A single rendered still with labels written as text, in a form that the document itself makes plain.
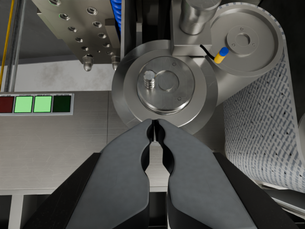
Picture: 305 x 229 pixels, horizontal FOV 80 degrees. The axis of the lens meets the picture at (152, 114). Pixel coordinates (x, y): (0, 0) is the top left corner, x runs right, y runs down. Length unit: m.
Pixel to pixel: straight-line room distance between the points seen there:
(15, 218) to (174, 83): 0.62
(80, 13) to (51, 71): 2.54
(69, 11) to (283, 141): 0.48
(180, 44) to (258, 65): 0.13
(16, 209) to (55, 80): 2.35
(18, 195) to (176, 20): 0.63
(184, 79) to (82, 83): 2.49
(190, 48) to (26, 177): 0.59
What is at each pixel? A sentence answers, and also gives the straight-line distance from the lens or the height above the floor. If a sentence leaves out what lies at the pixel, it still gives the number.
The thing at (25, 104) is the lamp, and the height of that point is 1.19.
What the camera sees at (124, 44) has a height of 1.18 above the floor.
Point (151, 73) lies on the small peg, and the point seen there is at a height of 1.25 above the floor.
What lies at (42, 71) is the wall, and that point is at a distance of 3.09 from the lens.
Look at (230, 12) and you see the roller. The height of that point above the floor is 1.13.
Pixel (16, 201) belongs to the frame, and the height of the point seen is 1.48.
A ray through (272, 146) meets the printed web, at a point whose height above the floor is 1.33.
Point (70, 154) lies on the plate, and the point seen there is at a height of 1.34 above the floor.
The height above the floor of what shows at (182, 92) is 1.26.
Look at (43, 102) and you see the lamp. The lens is 0.68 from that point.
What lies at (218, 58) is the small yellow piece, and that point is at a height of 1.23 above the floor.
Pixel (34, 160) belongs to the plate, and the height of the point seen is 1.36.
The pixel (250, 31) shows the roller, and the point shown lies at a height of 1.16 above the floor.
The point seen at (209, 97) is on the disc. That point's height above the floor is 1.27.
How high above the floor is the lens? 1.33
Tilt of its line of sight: 11 degrees down
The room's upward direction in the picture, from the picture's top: 179 degrees clockwise
